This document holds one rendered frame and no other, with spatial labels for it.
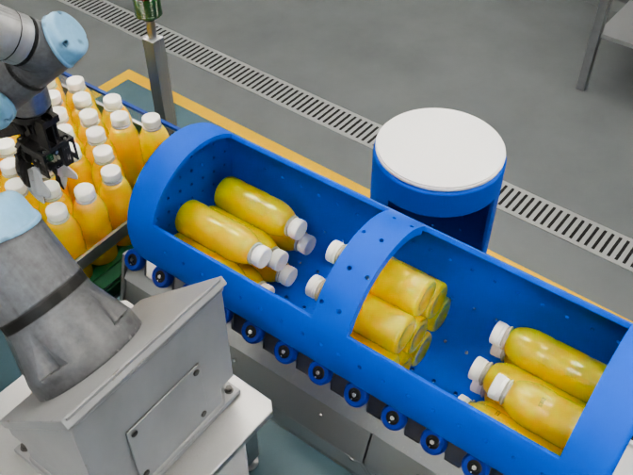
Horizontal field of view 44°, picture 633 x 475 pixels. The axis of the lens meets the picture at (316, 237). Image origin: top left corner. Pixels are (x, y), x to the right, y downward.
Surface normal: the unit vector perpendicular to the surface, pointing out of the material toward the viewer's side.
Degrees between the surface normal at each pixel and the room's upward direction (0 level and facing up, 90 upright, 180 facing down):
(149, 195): 49
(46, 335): 43
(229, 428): 0
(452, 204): 90
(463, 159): 0
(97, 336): 29
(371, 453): 71
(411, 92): 0
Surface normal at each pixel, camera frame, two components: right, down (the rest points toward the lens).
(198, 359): 0.80, 0.42
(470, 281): -0.59, 0.50
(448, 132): 0.00, -0.71
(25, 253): 0.59, -0.19
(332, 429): -0.56, 0.30
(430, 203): -0.23, 0.69
